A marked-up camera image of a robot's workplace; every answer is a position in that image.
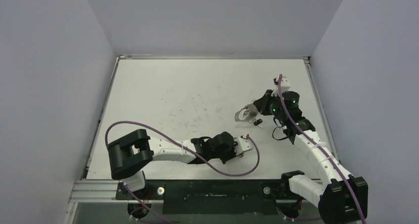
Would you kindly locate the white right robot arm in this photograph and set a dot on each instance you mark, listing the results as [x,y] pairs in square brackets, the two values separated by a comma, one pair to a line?
[341,198]

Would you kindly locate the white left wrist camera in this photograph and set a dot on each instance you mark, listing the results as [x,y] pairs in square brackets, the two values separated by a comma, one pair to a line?
[243,145]

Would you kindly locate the black key tag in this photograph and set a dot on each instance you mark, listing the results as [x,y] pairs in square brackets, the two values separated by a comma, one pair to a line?
[258,122]

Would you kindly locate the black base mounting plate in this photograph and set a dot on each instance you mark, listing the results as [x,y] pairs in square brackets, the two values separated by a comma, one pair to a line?
[219,196]

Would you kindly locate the perforated metal key plate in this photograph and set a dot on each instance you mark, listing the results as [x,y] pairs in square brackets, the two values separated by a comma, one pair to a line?
[246,114]

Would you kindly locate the aluminium frame rail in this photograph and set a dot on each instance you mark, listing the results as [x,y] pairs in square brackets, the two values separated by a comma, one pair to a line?
[96,191]

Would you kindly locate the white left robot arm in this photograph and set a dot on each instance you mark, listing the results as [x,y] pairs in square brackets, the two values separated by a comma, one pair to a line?
[129,154]

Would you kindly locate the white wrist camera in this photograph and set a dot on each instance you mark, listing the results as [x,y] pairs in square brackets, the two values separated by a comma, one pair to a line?
[243,145]
[283,83]

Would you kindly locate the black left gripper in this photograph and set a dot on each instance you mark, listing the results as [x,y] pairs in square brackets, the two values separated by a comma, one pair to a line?
[232,154]

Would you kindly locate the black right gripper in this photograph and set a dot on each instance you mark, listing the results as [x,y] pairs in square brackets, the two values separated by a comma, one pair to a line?
[263,102]

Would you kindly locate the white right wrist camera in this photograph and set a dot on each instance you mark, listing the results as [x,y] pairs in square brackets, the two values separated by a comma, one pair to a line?
[283,83]

